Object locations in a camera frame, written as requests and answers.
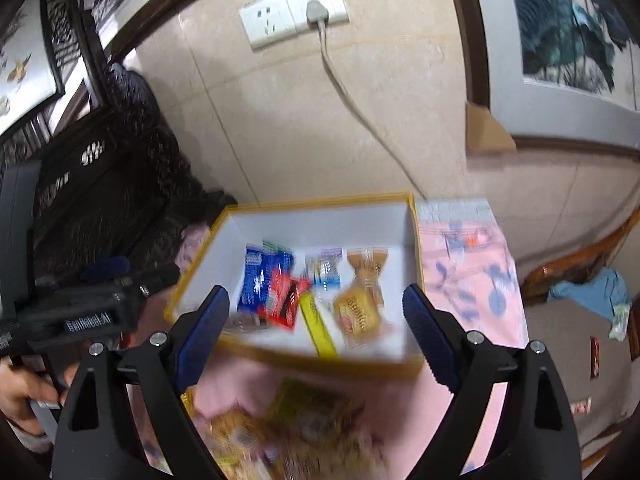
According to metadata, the yellow cardboard box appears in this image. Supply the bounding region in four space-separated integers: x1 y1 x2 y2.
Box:
164 191 426 382

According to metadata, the person's left hand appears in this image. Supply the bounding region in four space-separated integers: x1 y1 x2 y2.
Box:
0 356 81 437

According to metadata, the pink floral cloth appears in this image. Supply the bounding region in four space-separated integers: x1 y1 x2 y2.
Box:
134 199 532 480

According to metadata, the green white small packet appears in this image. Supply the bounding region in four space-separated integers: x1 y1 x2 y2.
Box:
608 304 630 342

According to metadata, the green yellow snack packet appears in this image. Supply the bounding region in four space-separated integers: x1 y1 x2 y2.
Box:
267 377 367 442

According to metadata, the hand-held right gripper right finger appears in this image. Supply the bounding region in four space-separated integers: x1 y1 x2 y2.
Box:
401 283 584 480

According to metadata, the person's left forearm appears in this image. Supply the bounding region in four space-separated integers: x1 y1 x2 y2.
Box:
9 424 54 455

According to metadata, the blue snack packet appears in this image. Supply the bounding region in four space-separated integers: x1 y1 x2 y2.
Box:
237 244 296 314

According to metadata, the blue cloth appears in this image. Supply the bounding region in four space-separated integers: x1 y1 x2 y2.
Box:
547 267 632 322

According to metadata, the blue purple candy packet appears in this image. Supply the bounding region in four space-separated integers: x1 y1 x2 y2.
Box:
304 247 346 291

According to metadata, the dark carved wooden bench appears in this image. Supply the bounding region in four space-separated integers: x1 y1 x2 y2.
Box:
0 0 240 361

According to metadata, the long yellow-green snack packet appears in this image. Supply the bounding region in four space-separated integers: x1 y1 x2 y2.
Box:
298 292 339 359

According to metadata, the orange round snack packet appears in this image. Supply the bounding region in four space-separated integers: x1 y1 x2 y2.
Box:
332 247 392 352

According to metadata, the bird painting panel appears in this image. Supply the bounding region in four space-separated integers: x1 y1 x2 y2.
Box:
0 0 67 133

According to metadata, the red snack packet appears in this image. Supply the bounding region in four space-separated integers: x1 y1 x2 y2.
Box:
259 267 312 331

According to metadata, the wooden armchair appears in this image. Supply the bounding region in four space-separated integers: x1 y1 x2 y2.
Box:
514 209 640 467

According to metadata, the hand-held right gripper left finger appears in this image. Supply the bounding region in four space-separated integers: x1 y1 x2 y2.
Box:
50 284 232 480

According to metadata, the framed lotus painting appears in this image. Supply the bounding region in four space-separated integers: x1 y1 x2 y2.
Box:
442 0 640 162

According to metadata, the cardboard corner protector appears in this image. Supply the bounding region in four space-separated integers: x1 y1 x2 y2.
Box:
464 101 517 157

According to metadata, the grey power cable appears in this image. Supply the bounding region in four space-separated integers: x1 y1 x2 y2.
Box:
318 25 430 202

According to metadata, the grey power plug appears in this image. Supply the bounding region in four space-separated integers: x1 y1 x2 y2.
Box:
304 0 331 29

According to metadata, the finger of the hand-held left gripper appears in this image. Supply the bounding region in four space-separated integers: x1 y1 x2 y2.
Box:
119 261 182 302
36 255 133 289

